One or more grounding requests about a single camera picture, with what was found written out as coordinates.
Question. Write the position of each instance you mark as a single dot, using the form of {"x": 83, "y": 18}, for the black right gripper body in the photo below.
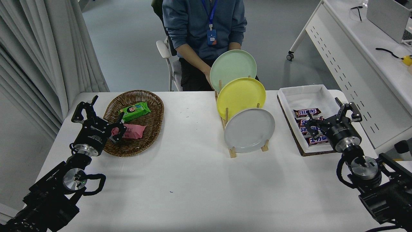
{"x": 342, "y": 132}

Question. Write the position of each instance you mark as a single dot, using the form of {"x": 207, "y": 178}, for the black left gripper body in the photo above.
{"x": 93, "y": 133}

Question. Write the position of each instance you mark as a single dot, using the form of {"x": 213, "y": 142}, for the grey round plate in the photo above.
{"x": 249, "y": 130}

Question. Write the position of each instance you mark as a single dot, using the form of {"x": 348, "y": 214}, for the person's right forearm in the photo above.
{"x": 191, "y": 58}

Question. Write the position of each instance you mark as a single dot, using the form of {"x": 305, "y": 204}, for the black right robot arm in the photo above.
{"x": 386, "y": 196}

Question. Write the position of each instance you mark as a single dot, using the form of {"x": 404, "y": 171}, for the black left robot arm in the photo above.
{"x": 48, "y": 199}

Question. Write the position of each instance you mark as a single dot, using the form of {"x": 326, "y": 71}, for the person's left forearm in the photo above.
{"x": 235, "y": 46}

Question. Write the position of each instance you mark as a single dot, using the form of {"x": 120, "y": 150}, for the yellow round plate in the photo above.
{"x": 239, "y": 95}

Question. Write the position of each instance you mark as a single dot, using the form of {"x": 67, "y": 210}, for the wooden plate rack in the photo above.
{"x": 232, "y": 153}

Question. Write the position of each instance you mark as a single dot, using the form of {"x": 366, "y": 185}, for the pale green round plate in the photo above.
{"x": 231, "y": 66}

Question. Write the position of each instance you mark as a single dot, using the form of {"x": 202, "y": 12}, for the person's right hand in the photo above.
{"x": 207, "y": 74}

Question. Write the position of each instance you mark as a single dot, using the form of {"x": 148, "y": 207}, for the brown Snickers bar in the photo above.
{"x": 304, "y": 130}
{"x": 305, "y": 112}
{"x": 302, "y": 121}

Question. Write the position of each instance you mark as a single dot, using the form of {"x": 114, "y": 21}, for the pink snack pack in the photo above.
{"x": 133, "y": 131}

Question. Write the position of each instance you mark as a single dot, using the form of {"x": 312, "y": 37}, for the green snack pack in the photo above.
{"x": 135, "y": 111}

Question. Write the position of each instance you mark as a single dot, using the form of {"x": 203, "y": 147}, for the white lined tray dark base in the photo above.
{"x": 305, "y": 96}

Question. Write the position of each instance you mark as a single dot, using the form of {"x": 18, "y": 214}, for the brown wicker basket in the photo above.
{"x": 151, "y": 122}

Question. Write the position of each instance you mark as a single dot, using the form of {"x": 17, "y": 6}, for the white desk with perforated panel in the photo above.
{"x": 354, "y": 48}

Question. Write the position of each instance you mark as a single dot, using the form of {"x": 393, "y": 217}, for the small yellow object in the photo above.
{"x": 407, "y": 60}

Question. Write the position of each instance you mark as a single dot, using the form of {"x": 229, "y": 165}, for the pale grey curtain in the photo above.
{"x": 32, "y": 48}

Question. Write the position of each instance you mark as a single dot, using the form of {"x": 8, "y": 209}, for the white chair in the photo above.
{"x": 162, "y": 50}

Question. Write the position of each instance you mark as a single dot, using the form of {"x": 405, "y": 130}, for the black eyeglasses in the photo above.
{"x": 358, "y": 11}

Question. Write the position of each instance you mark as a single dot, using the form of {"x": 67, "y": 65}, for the silver laptop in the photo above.
{"x": 386, "y": 16}

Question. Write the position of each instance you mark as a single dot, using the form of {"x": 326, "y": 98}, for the dark green jacket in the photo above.
{"x": 157, "y": 13}

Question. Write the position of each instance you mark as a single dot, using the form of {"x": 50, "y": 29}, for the person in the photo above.
{"x": 193, "y": 22}

